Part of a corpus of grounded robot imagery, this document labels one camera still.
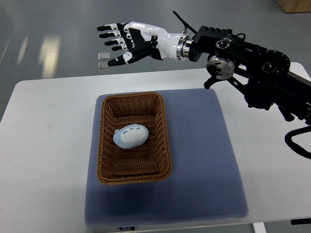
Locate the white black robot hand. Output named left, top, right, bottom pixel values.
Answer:
left=97, top=22, right=190, bottom=66

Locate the blue white plush toy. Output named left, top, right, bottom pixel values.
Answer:
left=113, top=124, right=149, bottom=149

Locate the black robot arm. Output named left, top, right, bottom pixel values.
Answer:
left=98, top=22, right=311, bottom=124

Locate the brown wicker basket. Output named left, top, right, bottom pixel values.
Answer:
left=97, top=92, right=173, bottom=185

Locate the upper metal floor plate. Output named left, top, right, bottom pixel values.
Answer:
left=98, top=52, right=110, bottom=61

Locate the metal floor plate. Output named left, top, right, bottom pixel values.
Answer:
left=98, top=61, right=110, bottom=71
left=98, top=52, right=110, bottom=61

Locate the lower metal floor plate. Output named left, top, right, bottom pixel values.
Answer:
left=98, top=61, right=110, bottom=71

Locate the blue foam cushion mat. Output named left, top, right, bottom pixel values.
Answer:
left=85, top=89, right=248, bottom=228

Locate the wooden box corner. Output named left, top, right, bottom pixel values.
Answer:
left=277, top=0, right=311, bottom=14

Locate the white table leg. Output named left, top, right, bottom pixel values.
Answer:
left=252, top=222, right=267, bottom=233

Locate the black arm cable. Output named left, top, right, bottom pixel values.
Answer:
left=284, top=125, right=311, bottom=160

